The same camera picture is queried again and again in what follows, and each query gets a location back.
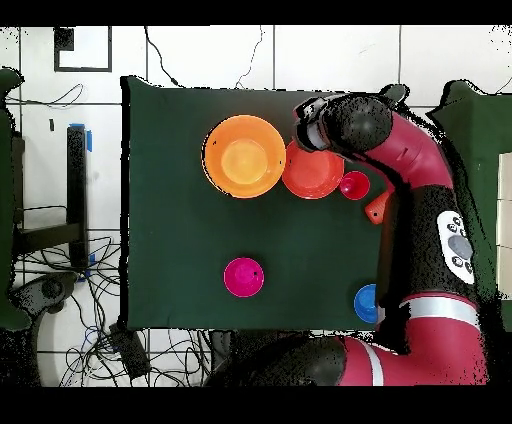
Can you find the red cup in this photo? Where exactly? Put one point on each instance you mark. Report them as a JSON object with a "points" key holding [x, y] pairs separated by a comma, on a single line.
{"points": [[354, 185]]}

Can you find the small dark blue bowl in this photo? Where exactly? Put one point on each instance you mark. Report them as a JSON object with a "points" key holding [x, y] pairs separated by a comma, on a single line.
{"points": [[366, 304]]}

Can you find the orange-red shallow bowl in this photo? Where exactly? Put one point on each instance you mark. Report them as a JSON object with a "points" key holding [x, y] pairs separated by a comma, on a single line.
{"points": [[312, 176]]}

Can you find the black office chair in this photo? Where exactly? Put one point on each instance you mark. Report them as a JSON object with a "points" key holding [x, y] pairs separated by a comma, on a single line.
{"points": [[52, 288]]}

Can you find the dark green table cloth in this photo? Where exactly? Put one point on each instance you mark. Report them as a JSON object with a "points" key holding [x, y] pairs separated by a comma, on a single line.
{"points": [[180, 220]]}

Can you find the black metal frame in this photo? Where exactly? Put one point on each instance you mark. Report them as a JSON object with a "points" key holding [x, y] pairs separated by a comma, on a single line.
{"points": [[76, 180]]}

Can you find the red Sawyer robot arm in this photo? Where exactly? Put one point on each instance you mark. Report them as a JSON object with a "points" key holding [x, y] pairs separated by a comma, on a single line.
{"points": [[412, 152]]}

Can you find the black square tape outline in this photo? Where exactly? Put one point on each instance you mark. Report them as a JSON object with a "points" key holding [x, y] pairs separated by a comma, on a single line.
{"points": [[56, 56]]}

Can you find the blue tape strip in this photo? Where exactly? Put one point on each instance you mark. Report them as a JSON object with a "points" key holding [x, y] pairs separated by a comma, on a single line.
{"points": [[89, 140]]}

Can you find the small crimson bowl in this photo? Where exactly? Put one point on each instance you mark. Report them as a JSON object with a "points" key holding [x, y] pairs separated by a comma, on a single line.
{"points": [[244, 276]]}

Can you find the large orange bowl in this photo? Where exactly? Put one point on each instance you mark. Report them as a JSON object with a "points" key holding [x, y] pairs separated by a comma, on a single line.
{"points": [[244, 160]]}

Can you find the orange cup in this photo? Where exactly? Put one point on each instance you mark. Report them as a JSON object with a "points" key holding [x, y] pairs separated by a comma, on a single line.
{"points": [[378, 208]]}

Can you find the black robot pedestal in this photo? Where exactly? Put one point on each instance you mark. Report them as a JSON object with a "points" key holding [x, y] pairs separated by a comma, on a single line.
{"points": [[224, 344]]}

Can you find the green cloth side table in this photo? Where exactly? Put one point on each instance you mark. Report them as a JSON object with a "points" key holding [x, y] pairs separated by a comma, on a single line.
{"points": [[480, 120], [6, 200]]}

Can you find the black power brick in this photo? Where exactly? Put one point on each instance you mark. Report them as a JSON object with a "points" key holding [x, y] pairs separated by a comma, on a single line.
{"points": [[130, 352]]}

